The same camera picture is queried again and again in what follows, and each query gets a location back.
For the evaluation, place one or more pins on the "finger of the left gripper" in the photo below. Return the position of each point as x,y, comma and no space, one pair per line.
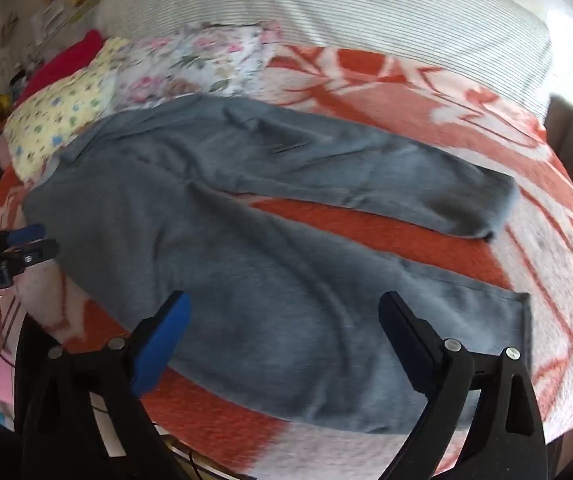
23,236
21,258

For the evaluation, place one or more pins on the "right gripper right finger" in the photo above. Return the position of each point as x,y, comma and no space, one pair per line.
506,437

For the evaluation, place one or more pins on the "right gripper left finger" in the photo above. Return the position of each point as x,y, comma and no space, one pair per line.
80,415

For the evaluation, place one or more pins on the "grey sweat pants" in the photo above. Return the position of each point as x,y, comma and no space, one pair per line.
284,316

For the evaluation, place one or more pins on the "yellow cartoon print pillow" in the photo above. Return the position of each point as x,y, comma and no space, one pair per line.
52,117

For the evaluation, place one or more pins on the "orange white patterned blanket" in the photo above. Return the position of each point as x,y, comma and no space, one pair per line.
285,218

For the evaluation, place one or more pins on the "red pillow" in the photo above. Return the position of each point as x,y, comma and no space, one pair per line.
64,64

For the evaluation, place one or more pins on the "floral print pillow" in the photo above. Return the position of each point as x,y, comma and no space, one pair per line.
221,59

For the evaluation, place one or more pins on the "striped white headboard cushion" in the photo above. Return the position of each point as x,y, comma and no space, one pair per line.
496,43

